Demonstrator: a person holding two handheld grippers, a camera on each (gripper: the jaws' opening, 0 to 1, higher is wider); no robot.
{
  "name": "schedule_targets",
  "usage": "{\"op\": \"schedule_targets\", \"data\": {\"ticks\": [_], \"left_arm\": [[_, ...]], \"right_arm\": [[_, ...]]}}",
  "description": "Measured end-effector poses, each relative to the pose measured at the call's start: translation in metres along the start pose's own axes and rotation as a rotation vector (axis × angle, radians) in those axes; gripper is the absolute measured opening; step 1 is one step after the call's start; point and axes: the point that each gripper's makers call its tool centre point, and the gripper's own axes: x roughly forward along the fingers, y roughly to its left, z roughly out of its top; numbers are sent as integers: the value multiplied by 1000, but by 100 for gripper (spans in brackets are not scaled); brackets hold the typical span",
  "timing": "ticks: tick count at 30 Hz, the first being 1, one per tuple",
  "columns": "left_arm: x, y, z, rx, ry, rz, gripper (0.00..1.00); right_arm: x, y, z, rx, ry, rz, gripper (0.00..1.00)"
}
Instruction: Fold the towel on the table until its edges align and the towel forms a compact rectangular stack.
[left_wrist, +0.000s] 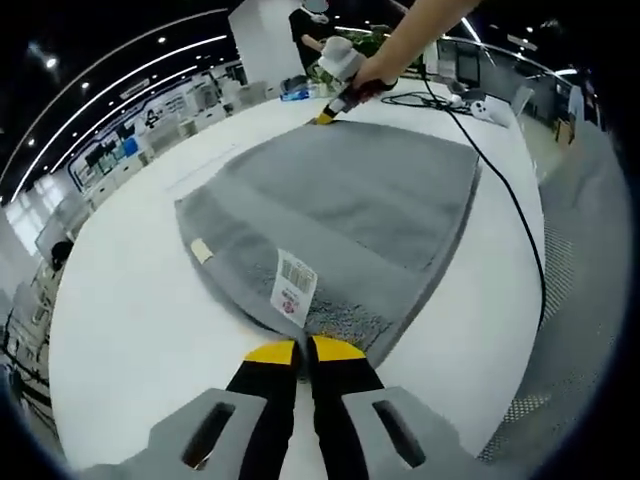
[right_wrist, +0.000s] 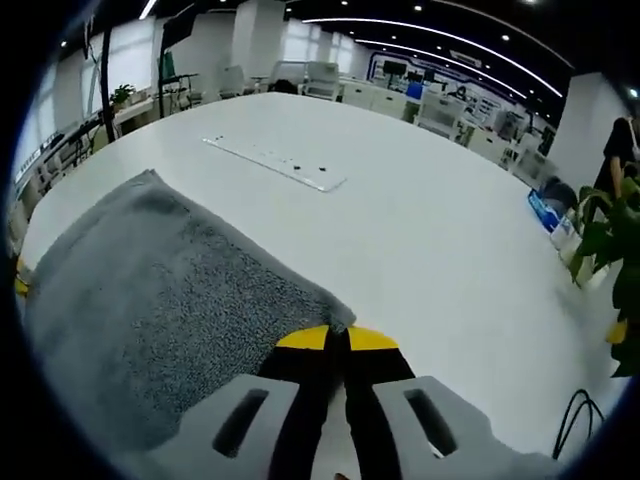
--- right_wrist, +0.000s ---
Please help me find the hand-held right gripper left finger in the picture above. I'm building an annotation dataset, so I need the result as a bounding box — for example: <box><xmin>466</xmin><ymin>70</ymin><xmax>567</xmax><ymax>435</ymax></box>
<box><xmin>134</xmin><ymin>324</ymin><xmax>346</xmax><ymax>480</ymax></box>

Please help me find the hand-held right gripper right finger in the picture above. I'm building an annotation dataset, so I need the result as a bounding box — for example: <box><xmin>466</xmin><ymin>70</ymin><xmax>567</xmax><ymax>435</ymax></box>
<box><xmin>343</xmin><ymin>324</ymin><xmax>564</xmax><ymax>480</ymax></box>

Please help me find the grey towel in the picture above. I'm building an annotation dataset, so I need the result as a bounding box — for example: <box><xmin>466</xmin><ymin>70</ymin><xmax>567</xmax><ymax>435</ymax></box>
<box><xmin>22</xmin><ymin>168</ymin><xmax>359</xmax><ymax>451</ymax></box>

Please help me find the white table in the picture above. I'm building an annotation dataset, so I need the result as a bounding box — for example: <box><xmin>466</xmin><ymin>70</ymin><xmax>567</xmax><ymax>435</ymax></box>
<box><xmin>19</xmin><ymin>91</ymin><xmax>626</xmax><ymax>480</ymax></box>

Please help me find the small potted plant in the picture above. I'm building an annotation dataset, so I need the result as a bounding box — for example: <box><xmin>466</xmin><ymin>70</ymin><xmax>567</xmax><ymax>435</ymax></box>
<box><xmin>110</xmin><ymin>83</ymin><xmax>137</xmax><ymax>113</ymax></box>

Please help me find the black tripod stand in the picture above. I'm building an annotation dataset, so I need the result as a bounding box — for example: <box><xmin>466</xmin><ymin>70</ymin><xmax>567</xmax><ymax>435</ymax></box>
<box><xmin>82</xmin><ymin>9</ymin><xmax>122</xmax><ymax>147</ymax></box>

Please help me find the blue packet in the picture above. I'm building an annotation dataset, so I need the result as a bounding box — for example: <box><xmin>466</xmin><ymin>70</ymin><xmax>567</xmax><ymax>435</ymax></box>
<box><xmin>526</xmin><ymin>188</ymin><xmax>577</xmax><ymax>242</ymax></box>

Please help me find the green potted plant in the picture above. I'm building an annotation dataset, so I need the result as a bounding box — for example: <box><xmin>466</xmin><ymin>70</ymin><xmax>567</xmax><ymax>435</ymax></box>
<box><xmin>568</xmin><ymin>175</ymin><xmax>640</xmax><ymax>379</ymax></box>

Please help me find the black cable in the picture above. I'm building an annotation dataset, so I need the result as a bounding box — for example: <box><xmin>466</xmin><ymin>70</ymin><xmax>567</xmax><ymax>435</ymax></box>
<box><xmin>551</xmin><ymin>388</ymin><xmax>607</xmax><ymax>461</ymax></box>

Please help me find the table cable cover plate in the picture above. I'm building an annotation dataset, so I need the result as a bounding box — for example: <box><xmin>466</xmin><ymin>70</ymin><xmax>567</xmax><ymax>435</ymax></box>
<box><xmin>201</xmin><ymin>135</ymin><xmax>348</xmax><ymax>194</ymax></box>

